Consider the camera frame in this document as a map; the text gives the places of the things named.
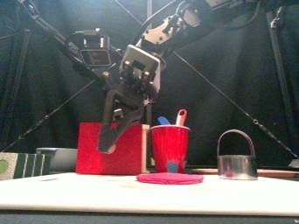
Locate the red wooden drawer box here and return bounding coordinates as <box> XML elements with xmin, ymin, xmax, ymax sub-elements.
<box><xmin>75</xmin><ymin>122</ymin><xmax>152</xmax><ymax>176</ymax></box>

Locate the flat pink dough disc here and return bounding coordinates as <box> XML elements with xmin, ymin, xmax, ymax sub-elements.
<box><xmin>135</xmin><ymin>171</ymin><xmax>206</xmax><ymax>186</ymax></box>

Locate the red plastic cup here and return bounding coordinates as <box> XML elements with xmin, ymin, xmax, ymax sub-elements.
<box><xmin>150</xmin><ymin>124</ymin><xmax>193</xmax><ymax>175</ymax></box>

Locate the white cutting board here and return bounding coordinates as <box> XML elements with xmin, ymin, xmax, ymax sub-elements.
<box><xmin>0</xmin><ymin>171</ymin><xmax>299</xmax><ymax>217</ymax></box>

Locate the green white striped box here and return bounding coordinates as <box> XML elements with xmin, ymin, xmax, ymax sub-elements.
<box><xmin>0</xmin><ymin>151</ymin><xmax>52</xmax><ymax>181</ymax></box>

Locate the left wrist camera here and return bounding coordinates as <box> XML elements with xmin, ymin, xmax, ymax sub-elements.
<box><xmin>79</xmin><ymin>27</ymin><xmax>114</xmax><ymax>67</ymax></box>

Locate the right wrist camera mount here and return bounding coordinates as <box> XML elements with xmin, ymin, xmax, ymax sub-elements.
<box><xmin>118</xmin><ymin>44</ymin><xmax>163</xmax><ymax>92</ymax></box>

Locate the blue utensil handle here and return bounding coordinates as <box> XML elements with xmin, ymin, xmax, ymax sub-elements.
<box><xmin>156</xmin><ymin>115</ymin><xmax>173</xmax><ymax>127</ymax></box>

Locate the red and white utensil handle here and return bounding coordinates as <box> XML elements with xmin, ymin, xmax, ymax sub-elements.
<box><xmin>174</xmin><ymin>108</ymin><xmax>190</xmax><ymax>127</ymax></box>

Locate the diagonal brace wire with turnbuckle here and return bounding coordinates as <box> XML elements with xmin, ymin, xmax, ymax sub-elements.
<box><xmin>114</xmin><ymin>0</ymin><xmax>299</xmax><ymax>160</ymax></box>

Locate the round metal cutter with handle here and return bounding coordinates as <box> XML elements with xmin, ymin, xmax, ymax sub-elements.
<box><xmin>217</xmin><ymin>129</ymin><xmax>259</xmax><ymax>181</ymax></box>

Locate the black frame post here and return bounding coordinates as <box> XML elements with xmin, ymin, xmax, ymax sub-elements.
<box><xmin>266</xmin><ymin>6</ymin><xmax>299</xmax><ymax>154</ymax></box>

